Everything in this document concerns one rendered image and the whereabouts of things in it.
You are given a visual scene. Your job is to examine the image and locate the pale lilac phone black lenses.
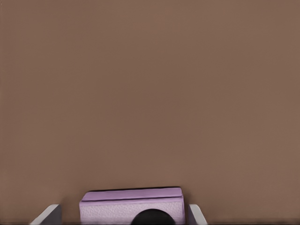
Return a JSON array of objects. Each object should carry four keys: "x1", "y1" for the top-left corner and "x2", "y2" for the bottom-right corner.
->
[{"x1": 79, "y1": 187, "x2": 184, "y2": 223}]

